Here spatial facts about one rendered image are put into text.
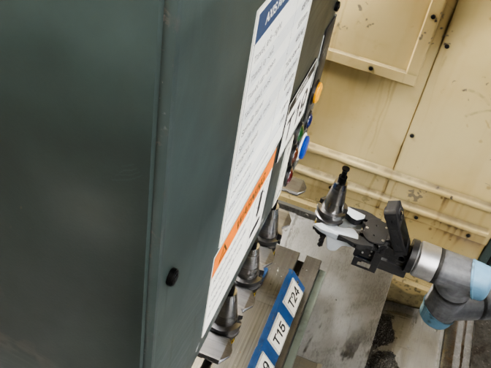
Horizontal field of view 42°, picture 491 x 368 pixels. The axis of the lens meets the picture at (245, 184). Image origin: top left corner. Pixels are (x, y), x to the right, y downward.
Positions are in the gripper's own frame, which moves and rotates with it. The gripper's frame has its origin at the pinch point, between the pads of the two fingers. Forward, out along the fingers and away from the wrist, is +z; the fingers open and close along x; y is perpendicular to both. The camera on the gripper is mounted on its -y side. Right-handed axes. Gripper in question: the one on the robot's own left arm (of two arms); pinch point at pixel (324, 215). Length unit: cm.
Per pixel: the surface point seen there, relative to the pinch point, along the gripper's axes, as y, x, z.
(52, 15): -75, -79, 11
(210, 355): -1.1, -42.0, 8.2
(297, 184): -1.6, 4.3, 7.5
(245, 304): -1.2, -30.1, 6.7
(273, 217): -7.2, -13.8, 8.1
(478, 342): 117, 90, -74
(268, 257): -1.4, -18.1, 6.5
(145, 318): -57, -78, 6
